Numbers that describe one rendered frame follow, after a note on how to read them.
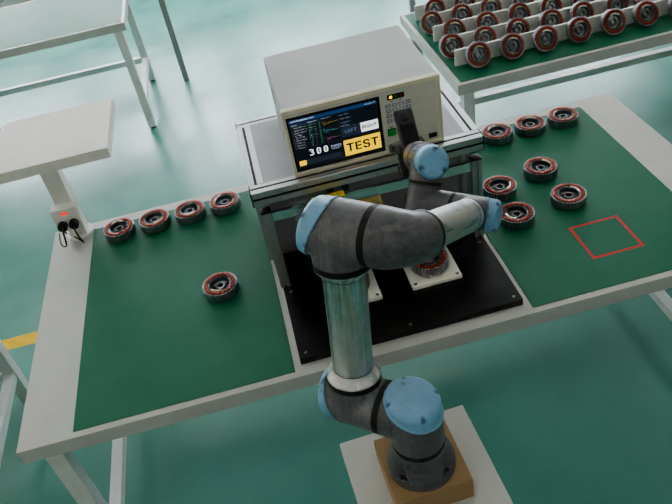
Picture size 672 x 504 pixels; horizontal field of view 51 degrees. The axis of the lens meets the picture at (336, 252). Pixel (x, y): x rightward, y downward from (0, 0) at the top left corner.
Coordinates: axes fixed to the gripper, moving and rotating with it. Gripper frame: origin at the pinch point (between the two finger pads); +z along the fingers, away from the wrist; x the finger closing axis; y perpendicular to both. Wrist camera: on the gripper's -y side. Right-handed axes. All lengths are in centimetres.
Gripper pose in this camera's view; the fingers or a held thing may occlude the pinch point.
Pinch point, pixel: (399, 142)
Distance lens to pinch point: 192.1
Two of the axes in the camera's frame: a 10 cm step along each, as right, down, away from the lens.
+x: 9.7, -2.5, 0.6
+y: 2.3, 9.4, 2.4
